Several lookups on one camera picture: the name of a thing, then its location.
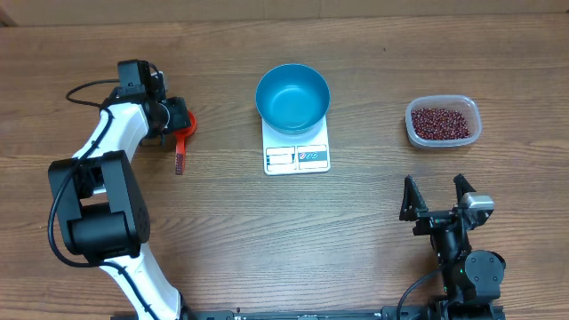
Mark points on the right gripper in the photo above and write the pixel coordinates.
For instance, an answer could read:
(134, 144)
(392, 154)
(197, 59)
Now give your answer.
(412, 207)

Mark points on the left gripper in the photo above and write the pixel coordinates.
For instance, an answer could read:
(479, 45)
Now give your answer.
(180, 118)

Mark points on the red measuring scoop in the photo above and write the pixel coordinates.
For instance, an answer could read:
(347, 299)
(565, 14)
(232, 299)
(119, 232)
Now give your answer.
(181, 136)

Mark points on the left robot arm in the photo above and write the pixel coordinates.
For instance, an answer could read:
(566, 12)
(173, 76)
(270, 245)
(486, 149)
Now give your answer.
(99, 218)

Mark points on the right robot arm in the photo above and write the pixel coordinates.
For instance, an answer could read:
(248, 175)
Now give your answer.
(471, 279)

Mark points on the blue bowl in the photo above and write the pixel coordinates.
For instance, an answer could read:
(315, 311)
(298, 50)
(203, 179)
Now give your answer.
(293, 98)

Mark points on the white digital kitchen scale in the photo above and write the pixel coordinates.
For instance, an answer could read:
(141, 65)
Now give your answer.
(287, 154)

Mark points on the red adzuki beans in container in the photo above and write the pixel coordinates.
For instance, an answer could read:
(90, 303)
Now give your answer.
(439, 124)

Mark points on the clear plastic container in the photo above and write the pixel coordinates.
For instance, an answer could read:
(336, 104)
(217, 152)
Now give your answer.
(459, 103)

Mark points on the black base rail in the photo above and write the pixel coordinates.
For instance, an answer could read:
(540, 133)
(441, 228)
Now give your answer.
(386, 313)

